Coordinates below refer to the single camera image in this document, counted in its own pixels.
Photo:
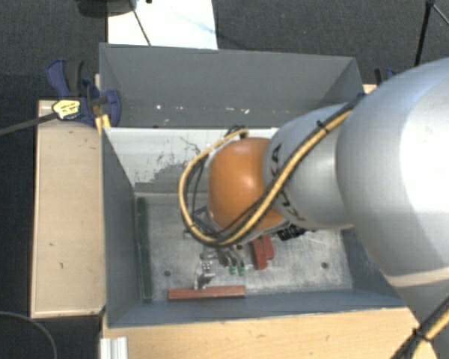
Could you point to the black cylinder on white bracket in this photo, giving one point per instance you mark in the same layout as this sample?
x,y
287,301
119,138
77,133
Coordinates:
x,y
290,233

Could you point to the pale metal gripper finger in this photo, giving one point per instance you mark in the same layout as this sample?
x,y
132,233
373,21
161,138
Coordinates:
x,y
200,283
207,267

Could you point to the red-brown flat block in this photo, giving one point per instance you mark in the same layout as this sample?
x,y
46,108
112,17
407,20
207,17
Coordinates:
x,y
217,293
259,256
269,247

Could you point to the pale wood board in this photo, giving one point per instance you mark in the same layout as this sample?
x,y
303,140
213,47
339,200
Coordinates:
x,y
69,219

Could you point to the dark green flat block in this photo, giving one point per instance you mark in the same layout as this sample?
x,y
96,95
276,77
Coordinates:
x,y
144,249

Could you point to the grey metal bin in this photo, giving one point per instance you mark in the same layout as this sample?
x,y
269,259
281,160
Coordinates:
x,y
224,88

